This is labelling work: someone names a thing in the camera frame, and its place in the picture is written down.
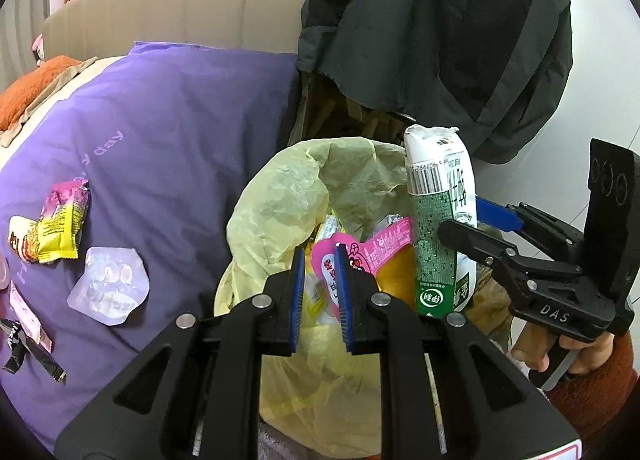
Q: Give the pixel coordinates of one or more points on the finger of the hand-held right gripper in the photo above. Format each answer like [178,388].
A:
[500,215]
[480,247]

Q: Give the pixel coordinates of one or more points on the pink plush toy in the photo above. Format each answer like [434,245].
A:
[37,47]

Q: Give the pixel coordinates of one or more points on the purple blanket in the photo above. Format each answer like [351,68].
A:
[175,139]

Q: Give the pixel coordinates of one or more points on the black wrapper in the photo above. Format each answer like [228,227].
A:
[20,345]

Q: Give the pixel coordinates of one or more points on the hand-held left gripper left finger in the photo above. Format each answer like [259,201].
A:
[296,305]

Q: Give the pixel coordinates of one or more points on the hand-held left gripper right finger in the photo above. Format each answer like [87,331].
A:
[345,310]

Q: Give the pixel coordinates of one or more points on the clear plastic tray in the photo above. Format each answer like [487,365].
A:
[110,290]

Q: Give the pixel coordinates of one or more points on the yellow bin bag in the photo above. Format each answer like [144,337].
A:
[280,200]

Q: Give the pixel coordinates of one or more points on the pink strip wrapper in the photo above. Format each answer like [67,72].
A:
[27,320]

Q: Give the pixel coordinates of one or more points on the pink cartoon packet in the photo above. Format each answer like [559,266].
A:
[385,245]

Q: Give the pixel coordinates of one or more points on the orange pillow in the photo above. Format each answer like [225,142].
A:
[30,89]

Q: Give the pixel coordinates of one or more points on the pink yellow packet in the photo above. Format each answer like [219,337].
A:
[60,225]

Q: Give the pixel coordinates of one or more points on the dark grey jacket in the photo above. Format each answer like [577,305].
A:
[425,39]

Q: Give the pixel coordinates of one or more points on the person's right hand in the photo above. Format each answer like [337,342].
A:
[532,350]

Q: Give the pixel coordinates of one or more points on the person's right forearm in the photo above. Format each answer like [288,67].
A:
[600,400]

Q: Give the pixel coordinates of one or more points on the green white milk carton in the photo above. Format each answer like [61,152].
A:
[435,240]

